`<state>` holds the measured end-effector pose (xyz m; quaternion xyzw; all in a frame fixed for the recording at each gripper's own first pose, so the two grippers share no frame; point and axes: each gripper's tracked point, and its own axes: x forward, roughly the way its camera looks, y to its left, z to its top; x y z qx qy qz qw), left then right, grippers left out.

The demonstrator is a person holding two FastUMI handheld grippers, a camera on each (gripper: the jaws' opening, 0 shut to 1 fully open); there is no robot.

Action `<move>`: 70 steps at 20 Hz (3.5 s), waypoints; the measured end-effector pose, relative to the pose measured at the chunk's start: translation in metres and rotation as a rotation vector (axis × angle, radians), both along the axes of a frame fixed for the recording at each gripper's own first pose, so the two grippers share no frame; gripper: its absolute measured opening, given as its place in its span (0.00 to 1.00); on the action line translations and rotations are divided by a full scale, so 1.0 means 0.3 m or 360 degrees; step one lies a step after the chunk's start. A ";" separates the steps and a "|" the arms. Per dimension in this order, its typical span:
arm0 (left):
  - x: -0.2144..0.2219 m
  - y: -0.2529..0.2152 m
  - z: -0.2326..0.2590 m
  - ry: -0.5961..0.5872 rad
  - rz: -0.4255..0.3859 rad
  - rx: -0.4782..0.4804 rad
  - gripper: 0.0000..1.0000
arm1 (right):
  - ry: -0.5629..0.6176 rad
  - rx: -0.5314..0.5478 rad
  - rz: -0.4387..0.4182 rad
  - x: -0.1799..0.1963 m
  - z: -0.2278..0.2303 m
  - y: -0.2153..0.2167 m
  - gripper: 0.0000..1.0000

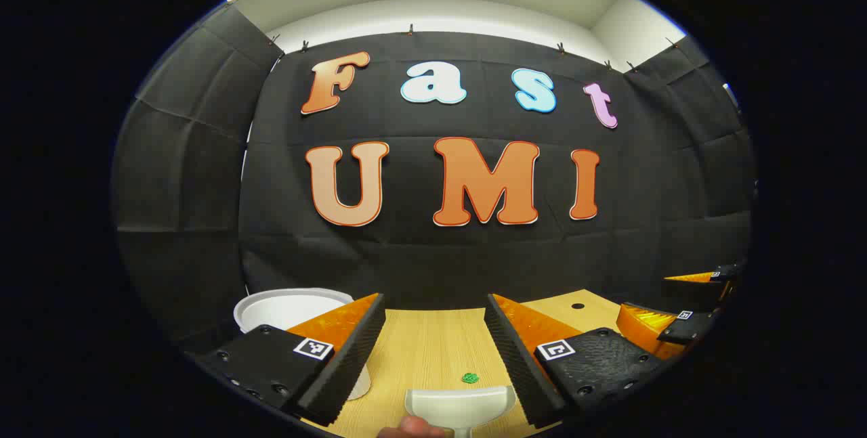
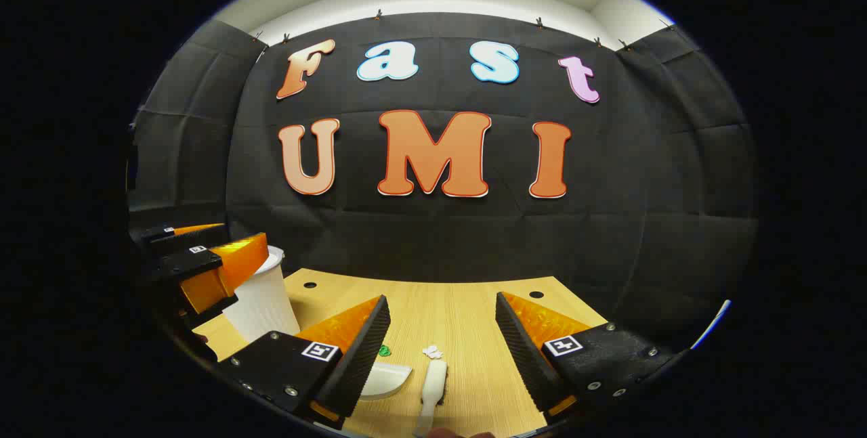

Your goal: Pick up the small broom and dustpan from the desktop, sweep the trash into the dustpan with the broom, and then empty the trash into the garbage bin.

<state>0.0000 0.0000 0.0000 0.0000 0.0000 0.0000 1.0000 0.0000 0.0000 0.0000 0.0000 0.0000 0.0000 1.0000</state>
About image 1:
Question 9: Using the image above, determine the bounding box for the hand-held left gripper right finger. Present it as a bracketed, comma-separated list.
[484, 293, 671, 429]

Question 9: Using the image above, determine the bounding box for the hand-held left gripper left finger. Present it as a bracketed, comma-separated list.
[195, 293, 386, 427]

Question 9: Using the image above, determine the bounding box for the white dustpan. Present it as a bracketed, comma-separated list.
[405, 386, 517, 438]

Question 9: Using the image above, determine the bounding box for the wooden desktop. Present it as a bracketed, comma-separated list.
[298, 288, 624, 438]

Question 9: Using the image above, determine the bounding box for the row of black cloth clips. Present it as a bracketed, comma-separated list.
[268, 24, 678, 73]

